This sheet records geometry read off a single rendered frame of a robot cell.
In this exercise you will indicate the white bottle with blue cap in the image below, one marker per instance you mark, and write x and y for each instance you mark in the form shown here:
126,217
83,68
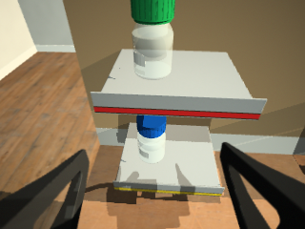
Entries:
151,137

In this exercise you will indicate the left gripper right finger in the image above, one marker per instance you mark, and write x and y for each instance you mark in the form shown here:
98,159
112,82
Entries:
284,193

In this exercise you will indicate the white bottle with green cap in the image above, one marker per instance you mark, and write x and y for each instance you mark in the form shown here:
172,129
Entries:
152,38

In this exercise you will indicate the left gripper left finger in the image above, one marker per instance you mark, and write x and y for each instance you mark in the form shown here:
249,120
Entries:
21,209

